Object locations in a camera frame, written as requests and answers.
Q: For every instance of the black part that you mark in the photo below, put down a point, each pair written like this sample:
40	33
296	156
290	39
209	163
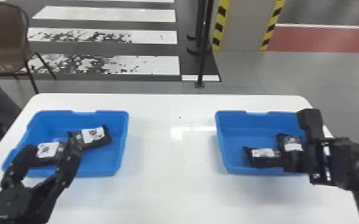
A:
48	151
262	156
92	136
290	144

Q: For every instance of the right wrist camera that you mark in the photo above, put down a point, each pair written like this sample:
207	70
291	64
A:
310	123

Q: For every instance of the blue tray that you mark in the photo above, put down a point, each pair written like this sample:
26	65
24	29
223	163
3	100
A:
104	137
242	131

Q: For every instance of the brown chair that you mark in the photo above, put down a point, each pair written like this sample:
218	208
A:
4	40

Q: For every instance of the yellow black striped post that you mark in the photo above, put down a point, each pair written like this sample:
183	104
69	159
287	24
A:
248	25

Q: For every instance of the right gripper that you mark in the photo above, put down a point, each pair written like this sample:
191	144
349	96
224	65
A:
318	162

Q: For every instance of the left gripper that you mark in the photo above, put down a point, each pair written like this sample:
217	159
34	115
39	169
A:
16	203

